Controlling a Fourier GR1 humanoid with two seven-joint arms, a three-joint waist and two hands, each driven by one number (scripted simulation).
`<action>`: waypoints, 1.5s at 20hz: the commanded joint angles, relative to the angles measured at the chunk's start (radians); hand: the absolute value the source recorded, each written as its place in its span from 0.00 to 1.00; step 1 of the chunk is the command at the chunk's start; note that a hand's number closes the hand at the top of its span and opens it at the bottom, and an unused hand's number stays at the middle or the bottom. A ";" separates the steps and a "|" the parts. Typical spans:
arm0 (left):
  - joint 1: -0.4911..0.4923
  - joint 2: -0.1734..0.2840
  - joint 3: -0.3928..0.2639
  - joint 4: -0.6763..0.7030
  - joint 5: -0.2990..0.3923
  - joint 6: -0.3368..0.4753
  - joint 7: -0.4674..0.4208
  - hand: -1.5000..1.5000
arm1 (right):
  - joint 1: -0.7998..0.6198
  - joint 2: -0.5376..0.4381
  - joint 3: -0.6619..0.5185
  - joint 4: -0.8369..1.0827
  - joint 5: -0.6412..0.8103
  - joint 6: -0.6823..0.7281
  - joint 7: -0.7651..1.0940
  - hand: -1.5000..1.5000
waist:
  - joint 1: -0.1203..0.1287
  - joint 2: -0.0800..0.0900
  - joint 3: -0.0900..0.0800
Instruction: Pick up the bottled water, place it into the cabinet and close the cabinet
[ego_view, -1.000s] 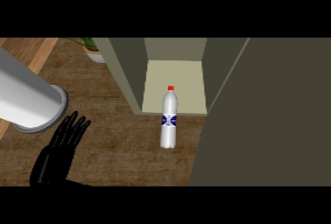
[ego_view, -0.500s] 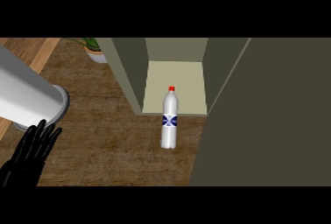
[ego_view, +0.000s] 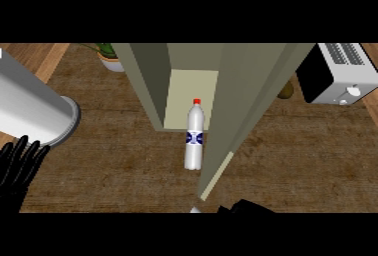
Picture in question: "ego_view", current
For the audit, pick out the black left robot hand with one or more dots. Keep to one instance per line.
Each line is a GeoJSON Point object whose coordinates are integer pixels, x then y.
{"type": "Point", "coordinates": [15, 173]}

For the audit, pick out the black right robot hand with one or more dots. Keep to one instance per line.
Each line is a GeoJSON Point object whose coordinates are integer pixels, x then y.
{"type": "Point", "coordinates": [248, 207]}

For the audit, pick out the white plastic water bottle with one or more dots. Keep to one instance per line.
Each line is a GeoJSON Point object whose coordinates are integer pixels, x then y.
{"type": "Point", "coordinates": [193, 140]}

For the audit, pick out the olive green cabinet door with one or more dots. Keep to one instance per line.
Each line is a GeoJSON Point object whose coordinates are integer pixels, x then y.
{"type": "Point", "coordinates": [245, 113]}

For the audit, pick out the large grey cylinder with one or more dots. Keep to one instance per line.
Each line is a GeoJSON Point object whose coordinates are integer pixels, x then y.
{"type": "Point", "coordinates": [31, 106]}

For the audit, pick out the dark olive pear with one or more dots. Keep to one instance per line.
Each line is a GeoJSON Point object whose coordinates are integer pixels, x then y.
{"type": "Point", "coordinates": [285, 90]}

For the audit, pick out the potted green plant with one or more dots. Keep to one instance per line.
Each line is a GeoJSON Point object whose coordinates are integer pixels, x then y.
{"type": "Point", "coordinates": [109, 56]}

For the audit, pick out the white microwave oven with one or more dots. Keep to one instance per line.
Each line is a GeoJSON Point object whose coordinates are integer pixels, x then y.
{"type": "Point", "coordinates": [340, 71]}

